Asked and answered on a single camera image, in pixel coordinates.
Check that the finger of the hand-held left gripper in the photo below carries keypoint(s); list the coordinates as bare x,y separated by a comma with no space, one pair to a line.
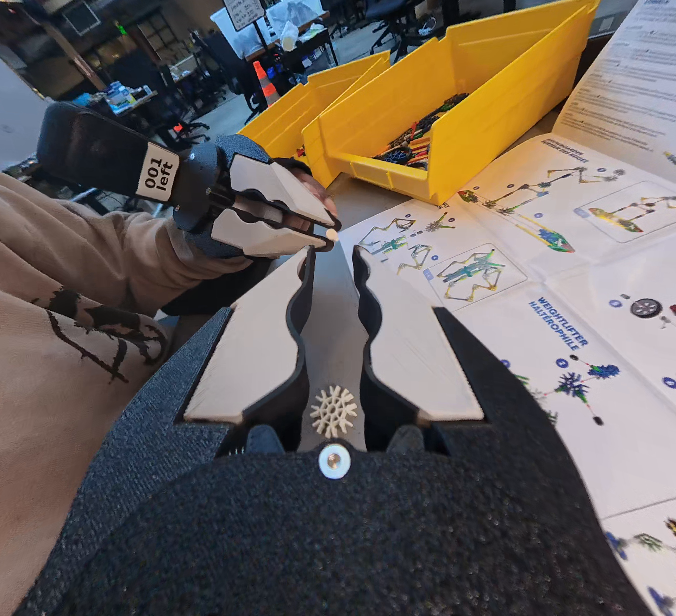
264,241
274,183

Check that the pile of colourful toy rods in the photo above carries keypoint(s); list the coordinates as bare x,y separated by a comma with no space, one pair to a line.
417,146

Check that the person's left forearm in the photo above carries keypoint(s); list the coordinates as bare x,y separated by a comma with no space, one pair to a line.
105,246

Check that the short white rod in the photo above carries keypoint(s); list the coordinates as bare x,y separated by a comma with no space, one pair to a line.
332,234

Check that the orange white traffic cone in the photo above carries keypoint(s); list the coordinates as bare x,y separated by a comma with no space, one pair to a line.
266,85

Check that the white instruction sheet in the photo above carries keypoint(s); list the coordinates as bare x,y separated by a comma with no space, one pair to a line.
607,257

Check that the person's left hand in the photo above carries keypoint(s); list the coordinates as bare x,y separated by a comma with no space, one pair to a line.
319,193

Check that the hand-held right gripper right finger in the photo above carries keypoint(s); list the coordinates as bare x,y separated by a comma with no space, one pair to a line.
422,362

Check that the yellow plastic bin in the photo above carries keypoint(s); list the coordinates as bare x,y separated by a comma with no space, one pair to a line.
501,98
285,119

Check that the white snowflake connector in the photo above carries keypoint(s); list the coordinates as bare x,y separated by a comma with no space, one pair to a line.
334,394

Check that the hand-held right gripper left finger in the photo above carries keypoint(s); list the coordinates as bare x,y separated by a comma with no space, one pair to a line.
243,362

